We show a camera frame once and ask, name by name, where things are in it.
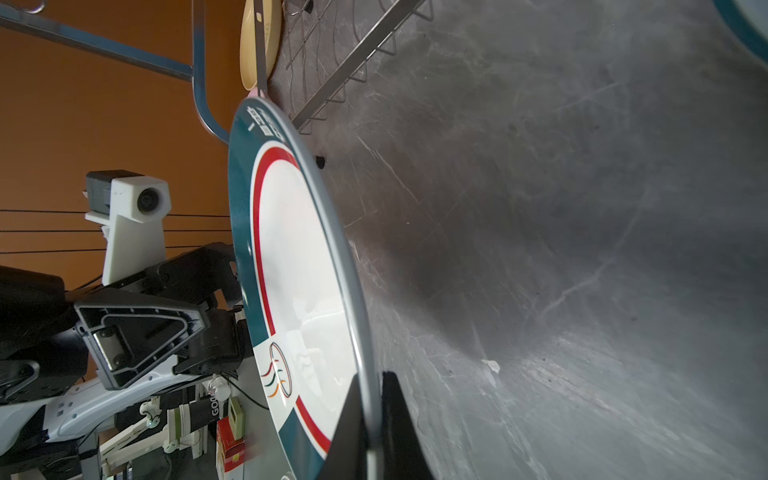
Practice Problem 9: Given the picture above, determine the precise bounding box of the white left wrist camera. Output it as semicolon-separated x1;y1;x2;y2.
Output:
85;170;172;285

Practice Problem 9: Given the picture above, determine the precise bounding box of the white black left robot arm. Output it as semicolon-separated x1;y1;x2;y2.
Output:
1;243;250;479

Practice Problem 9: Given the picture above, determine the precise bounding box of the steel wire dish rack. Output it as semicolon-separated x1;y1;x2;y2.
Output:
1;0;434;143

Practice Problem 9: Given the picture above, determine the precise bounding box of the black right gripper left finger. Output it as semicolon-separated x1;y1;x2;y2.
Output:
316;374;367;480

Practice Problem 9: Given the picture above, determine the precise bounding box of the white plate green red rim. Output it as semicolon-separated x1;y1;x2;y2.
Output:
228;97;384;479

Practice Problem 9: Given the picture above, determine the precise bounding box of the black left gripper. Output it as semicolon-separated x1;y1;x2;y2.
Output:
74;243;249;390

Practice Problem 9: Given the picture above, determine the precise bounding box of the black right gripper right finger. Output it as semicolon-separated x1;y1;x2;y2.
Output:
382;371;434;480

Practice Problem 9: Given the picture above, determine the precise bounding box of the yellow round plate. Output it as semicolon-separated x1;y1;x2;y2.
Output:
239;0;283;91

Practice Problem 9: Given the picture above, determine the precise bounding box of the white plate green quatrefoil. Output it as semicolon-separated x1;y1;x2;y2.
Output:
713;0;768;65

